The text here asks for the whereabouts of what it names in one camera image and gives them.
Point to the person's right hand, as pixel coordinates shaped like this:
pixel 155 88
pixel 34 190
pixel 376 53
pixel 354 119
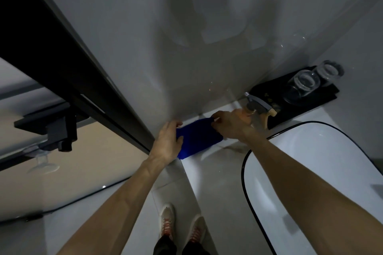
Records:
pixel 235 124

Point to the person's left hand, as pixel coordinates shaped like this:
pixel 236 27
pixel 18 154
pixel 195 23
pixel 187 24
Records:
pixel 166 144

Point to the blue cloth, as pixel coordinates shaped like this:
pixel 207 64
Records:
pixel 197 139

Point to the orange spray bottle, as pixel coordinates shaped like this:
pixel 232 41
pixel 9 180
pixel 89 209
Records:
pixel 257 101

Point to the person's right forearm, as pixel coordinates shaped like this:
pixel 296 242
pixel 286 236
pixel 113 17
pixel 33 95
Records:
pixel 314 192

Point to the person's left forearm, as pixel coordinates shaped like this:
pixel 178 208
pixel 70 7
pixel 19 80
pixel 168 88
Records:
pixel 119 210

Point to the person's left beige shoe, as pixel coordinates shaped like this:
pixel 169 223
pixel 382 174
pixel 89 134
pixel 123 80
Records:
pixel 167 222

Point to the person's beige shoe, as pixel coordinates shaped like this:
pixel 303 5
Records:
pixel 196 231
pixel 167 222

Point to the person's right beige shoe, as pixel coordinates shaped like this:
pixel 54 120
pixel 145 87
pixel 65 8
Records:
pixel 196 231

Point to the person's black trousers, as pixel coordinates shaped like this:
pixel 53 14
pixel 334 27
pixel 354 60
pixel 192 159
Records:
pixel 164 247

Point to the white marble vanity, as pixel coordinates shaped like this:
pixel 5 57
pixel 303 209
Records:
pixel 221 180

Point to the clear glass cup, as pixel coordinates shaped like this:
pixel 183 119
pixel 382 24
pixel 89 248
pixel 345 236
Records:
pixel 302 87
pixel 329 71

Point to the black tray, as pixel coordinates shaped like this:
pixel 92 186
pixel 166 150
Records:
pixel 327 92

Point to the white sink basin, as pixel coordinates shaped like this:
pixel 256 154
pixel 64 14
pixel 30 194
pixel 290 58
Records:
pixel 329 159

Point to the clear suction cup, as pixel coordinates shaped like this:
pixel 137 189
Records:
pixel 43 166

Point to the black framed frosted glass door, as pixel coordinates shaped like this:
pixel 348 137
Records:
pixel 45 39

